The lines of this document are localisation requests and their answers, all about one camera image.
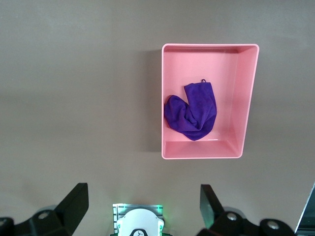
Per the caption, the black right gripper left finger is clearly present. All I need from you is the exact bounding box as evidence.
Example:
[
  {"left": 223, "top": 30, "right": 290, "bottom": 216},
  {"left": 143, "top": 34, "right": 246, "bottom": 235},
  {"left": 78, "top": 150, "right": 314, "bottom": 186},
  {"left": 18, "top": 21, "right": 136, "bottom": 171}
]
[{"left": 0, "top": 182, "right": 90, "bottom": 236}]

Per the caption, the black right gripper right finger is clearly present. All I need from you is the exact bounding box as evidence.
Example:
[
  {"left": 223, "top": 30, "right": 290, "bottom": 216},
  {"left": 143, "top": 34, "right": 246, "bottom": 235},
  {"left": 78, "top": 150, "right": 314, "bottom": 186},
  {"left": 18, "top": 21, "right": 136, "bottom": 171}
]
[{"left": 199, "top": 184, "right": 296, "bottom": 236}]

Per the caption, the purple cloth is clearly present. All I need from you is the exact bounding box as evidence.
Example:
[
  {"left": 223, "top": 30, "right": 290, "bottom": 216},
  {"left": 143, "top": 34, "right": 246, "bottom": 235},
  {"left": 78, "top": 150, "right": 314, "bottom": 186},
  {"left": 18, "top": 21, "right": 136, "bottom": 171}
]
[{"left": 164, "top": 79, "right": 218, "bottom": 142}]

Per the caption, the pink plastic box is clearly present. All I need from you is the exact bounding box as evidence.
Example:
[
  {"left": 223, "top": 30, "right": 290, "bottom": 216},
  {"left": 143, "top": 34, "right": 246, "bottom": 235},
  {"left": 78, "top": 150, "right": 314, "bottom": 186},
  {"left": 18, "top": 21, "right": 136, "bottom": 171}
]
[{"left": 161, "top": 43, "right": 260, "bottom": 161}]

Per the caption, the brown table cover sheet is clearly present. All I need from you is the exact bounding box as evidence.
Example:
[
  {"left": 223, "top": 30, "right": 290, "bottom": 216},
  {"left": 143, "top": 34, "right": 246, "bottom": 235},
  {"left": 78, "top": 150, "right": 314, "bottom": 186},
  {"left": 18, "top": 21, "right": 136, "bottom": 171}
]
[{"left": 0, "top": 0, "right": 315, "bottom": 236}]

